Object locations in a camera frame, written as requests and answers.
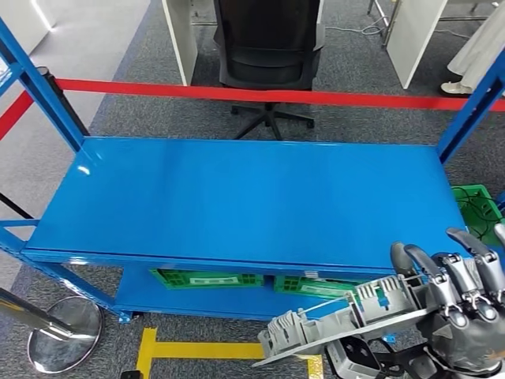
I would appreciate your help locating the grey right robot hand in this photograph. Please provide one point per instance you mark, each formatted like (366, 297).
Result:
(469, 324)

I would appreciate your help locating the grey plastic wheel cover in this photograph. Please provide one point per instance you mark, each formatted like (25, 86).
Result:
(315, 327)

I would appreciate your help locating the blue metal shelf rack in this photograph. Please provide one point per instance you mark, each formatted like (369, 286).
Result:
(237, 199)

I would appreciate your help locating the green plastic crate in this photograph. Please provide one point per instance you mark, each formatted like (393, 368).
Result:
(205, 280)
(300, 286)
(475, 209)

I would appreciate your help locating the person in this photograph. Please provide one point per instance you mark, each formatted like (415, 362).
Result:
(477, 57)

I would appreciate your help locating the white desk panel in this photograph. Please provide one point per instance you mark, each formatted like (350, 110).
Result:
(414, 36)
(179, 36)

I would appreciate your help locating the red barrier belt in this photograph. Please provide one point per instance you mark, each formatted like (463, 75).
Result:
(237, 95)

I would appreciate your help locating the black office chair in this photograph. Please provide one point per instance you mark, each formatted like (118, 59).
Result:
(268, 47)

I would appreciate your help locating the black robot foot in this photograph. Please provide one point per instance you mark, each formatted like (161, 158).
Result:
(131, 375)

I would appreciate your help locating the chrome stanchion with round base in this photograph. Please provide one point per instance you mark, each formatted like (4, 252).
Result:
(62, 335)

